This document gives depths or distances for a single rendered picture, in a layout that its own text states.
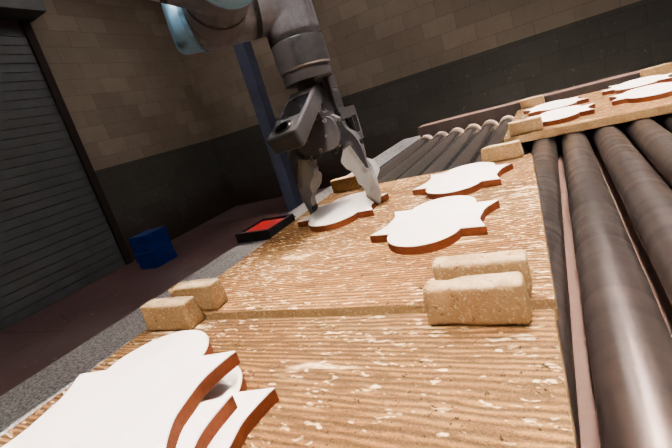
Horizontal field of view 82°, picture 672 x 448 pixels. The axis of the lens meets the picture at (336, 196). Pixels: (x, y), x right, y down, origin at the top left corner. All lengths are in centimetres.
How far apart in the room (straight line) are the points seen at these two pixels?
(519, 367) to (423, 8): 529
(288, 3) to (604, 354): 49
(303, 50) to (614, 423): 48
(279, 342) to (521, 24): 512
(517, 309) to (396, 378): 8
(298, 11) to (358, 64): 509
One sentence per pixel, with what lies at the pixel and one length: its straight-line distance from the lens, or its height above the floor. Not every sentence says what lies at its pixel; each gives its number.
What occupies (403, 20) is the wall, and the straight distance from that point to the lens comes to 548.
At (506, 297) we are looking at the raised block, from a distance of 24.
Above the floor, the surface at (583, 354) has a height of 87.
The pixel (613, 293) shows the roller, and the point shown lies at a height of 92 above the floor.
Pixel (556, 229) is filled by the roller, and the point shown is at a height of 91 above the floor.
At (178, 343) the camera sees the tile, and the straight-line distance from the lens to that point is 30.
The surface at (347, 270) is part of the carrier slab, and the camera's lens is 37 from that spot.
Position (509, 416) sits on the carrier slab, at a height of 94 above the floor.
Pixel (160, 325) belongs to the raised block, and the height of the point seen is 94.
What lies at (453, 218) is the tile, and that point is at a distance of 41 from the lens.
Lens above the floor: 108
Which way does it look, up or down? 12 degrees down
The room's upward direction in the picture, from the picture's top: 17 degrees counter-clockwise
